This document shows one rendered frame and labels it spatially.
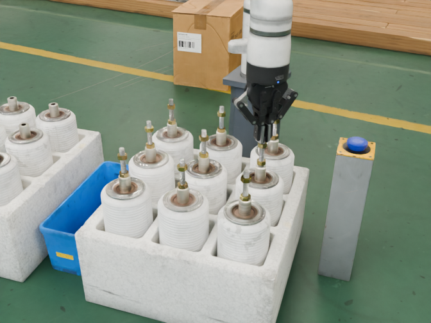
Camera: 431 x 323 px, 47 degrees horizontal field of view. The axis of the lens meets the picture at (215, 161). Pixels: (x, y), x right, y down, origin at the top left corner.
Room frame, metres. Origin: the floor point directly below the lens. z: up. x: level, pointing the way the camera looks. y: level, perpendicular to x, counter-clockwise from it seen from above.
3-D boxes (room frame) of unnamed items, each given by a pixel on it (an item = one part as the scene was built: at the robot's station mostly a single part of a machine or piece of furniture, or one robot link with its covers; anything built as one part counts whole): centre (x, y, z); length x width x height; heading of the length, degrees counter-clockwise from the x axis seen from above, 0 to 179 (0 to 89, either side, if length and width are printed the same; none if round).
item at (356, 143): (0.86, -0.28, 0.32); 0.04 x 0.04 x 0.02
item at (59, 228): (0.96, 0.28, 0.06); 0.30 x 0.11 x 0.12; 163
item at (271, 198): (0.84, -0.09, 0.16); 0.10 x 0.10 x 0.18
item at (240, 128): (1.28, -0.11, 0.15); 0.15 x 0.15 x 0.30; 64
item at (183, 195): (0.76, 0.06, 0.26); 0.02 x 0.02 x 0.03
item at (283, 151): (0.95, -0.12, 0.25); 0.08 x 0.08 x 0.01
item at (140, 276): (0.87, 0.02, 0.09); 0.39 x 0.39 x 0.18; 72
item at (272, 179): (0.84, -0.09, 0.25); 0.08 x 0.08 x 0.01
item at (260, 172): (0.84, -0.09, 0.26); 0.02 x 0.02 x 0.03
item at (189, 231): (0.76, 0.06, 0.16); 0.10 x 0.10 x 0.18
